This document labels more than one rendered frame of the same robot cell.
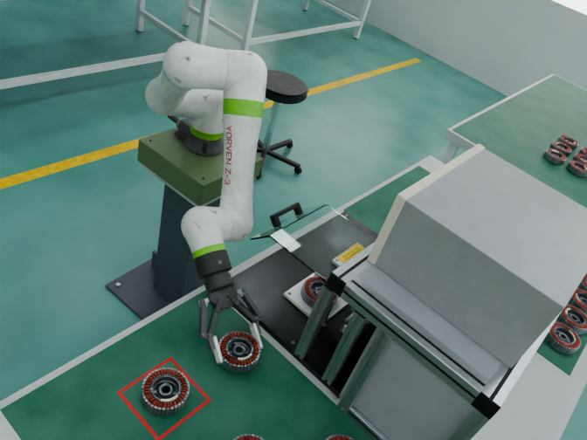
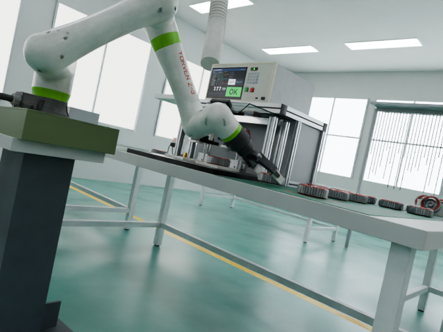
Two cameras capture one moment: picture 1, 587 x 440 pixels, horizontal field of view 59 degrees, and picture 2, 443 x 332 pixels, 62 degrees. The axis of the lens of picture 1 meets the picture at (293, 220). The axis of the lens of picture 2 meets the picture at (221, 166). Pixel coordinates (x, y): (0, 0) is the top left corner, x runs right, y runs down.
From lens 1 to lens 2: 203 cm
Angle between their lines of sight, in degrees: 79
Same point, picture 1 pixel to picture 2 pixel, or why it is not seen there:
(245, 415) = not seen: hidden behind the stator
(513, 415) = not seen: hidden behind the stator
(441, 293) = (289, 103)
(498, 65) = not seen: outside the picture
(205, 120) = (70, 80)
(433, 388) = (310, 136)
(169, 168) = (78, 128)
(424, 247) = (284, 83)
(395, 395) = (300, 154)
